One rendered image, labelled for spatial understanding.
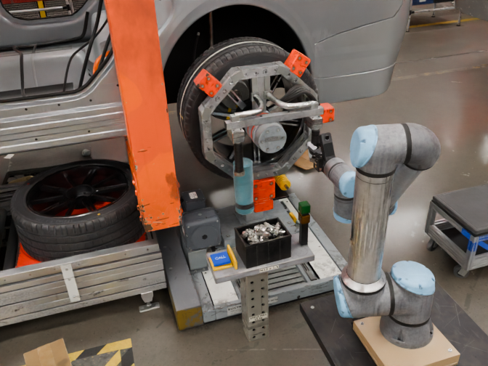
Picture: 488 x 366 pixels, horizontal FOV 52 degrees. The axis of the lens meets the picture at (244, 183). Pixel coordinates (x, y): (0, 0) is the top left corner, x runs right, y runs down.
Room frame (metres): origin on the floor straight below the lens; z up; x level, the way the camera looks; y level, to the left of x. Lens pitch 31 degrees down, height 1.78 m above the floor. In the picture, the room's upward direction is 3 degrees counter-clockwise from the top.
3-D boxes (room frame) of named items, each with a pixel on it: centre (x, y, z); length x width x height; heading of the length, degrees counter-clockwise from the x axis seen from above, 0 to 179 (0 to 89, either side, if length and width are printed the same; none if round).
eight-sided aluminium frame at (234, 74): (2.08, -0.08, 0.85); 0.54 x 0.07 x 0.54; 106
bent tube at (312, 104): (1.99, -0.21, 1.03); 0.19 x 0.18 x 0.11; 16
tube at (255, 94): (1.93, -0.02, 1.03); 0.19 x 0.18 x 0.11; 16
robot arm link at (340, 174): (1.62, -0.39, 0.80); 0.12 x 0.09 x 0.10; 16
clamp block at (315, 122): (1.93, -0.30, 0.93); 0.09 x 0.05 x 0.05; 16
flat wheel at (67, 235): (2.16, 0.83, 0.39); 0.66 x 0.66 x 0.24
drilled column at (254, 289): (1.63, -0.02, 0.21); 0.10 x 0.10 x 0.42; 16
